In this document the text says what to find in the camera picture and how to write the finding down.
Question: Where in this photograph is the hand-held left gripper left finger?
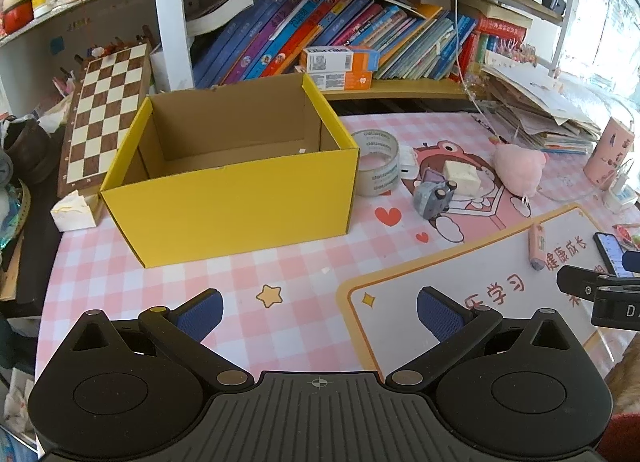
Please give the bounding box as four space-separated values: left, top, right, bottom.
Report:
64 289 256 390

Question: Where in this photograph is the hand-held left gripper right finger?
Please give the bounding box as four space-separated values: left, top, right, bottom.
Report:
385 286 583 390

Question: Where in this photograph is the pink stick eraser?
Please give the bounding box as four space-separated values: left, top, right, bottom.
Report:
528 223 546 270

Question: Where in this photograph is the yellow cardboard box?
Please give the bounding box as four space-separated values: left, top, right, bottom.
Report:
100 73 361 269

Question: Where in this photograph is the small grey toy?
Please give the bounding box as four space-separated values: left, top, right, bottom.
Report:
412 168 458 219

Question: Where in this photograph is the pink plush toy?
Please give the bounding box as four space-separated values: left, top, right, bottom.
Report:
492 141 550 215

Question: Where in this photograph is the cream foam block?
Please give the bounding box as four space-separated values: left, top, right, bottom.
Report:
442 159 483 195

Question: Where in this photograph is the white charger plug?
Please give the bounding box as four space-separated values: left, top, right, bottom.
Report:
398 145 418 178

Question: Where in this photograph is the clear tape roll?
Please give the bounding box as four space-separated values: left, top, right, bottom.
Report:
350 129 401 197

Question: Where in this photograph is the black smartphone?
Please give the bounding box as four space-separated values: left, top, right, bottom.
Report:
593 231 633 278

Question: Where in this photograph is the small white plastic cup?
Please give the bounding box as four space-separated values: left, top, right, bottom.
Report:
602 162 640 213

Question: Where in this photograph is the pink checkered desk mat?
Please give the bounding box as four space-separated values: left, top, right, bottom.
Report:
35 112 640 393

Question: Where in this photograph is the pink printed tumbler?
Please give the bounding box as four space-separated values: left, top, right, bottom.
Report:
584 116 636 189

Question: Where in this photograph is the person's red clothing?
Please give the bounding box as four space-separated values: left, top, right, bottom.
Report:
597 412 640 462

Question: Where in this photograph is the stack of papers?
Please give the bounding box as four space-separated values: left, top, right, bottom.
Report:
480 62 603 155

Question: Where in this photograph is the black patterned pencil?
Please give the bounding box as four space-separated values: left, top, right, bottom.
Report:
470 115 501 140

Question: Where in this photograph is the wooden chessboard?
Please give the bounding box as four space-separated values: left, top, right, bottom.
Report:
56 40 153 198

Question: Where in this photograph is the wooden bookshelf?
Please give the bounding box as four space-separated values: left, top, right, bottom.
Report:
150 0 581 103

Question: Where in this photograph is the row of colourful books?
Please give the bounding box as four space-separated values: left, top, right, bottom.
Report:
192 0 528 90

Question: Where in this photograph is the thick black paperback book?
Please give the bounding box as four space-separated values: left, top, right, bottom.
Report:
186 0 256 36

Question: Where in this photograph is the red white doll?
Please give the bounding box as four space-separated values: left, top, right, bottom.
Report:
2 0 35 36

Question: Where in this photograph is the white cable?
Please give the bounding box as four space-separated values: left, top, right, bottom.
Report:
447 0 501 143

